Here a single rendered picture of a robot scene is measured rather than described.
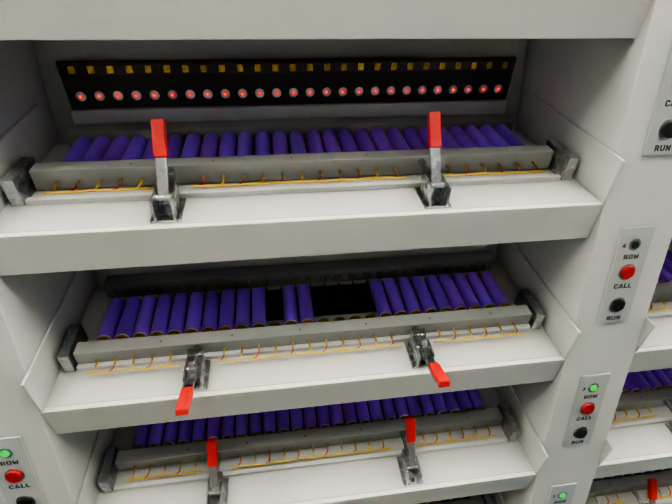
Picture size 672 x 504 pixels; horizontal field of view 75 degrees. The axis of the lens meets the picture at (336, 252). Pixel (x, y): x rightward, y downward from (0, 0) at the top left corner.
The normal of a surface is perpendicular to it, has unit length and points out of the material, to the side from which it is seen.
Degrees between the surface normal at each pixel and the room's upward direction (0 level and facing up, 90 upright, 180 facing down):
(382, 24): 105
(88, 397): 15
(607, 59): 90
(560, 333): 90
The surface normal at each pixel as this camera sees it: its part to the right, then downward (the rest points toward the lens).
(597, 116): -0.99, 0.07
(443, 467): 0.03, -0.78
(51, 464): 0.14, 0.40
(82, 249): 0.14, 0.63
